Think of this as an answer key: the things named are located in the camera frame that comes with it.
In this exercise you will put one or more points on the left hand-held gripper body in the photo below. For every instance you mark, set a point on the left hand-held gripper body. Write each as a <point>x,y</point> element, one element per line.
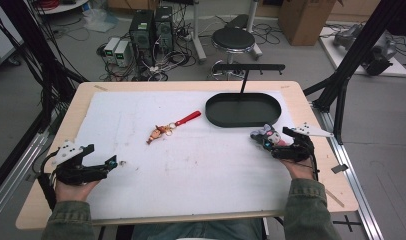
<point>71,171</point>

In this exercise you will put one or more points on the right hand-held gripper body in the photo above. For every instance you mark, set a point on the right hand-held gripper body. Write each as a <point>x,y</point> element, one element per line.
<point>299,150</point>

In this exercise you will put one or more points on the person's right hand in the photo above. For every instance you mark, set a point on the person's right hand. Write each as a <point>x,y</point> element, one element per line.
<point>301,170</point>

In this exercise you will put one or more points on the person's left hand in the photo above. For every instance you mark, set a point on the person's left hand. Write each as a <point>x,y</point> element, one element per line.
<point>72,192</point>

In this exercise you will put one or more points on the black hanger stand with tray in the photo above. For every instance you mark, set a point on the black hanger stand with tray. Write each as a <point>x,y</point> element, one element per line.
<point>242,111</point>

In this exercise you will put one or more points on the grey tape piece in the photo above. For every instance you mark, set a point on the grey tape piece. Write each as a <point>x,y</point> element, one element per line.
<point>339,168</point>

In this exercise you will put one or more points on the thin wooden stick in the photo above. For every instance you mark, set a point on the thin wooden stick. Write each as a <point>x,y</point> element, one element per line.
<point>334,198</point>

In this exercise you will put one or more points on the white table mat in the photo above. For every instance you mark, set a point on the white table mat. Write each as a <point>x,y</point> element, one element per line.
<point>191,173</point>

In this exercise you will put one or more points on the black round stool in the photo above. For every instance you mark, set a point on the black round stool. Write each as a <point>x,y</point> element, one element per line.
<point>233,39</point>

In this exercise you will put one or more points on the white desk leg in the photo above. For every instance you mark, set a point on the white desk leg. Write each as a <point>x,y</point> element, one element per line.
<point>198,36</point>
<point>255,30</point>

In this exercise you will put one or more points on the person's legs in jeans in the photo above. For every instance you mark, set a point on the person's legs in jeans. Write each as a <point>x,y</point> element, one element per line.
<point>197,231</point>

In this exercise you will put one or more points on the white power supply unit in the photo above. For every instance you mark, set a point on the white power supply unit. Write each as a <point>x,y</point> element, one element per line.
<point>111,49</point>
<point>122,53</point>

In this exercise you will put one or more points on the grey machine on board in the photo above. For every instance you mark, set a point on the grey machine on board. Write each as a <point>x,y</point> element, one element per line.
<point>377,56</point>

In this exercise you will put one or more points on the cardboard box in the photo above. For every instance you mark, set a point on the cardboard box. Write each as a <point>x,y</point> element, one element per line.
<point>304,21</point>

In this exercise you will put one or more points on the white floor board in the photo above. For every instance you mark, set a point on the white floor board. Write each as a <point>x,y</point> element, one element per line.
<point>396,68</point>

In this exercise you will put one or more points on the black computer tower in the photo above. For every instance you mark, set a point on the black computer tower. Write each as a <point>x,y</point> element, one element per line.
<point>141,36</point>
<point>164,30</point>

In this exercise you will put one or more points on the clear plastic bag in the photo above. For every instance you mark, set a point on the clear plastic bag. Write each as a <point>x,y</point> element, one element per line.
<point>99,20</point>

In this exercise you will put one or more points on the white panel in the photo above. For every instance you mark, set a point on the white panel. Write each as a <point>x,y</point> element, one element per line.
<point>4,33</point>

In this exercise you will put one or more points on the white round table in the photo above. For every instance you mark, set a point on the white round table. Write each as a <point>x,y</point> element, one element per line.
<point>66,7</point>

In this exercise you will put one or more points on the aluminium rail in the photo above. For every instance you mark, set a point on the aluminium rail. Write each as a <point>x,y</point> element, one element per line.
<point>354,193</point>
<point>14,180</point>

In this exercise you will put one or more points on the black frame strut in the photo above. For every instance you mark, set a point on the black frame strut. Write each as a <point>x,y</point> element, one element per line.
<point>34,46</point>
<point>354,56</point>

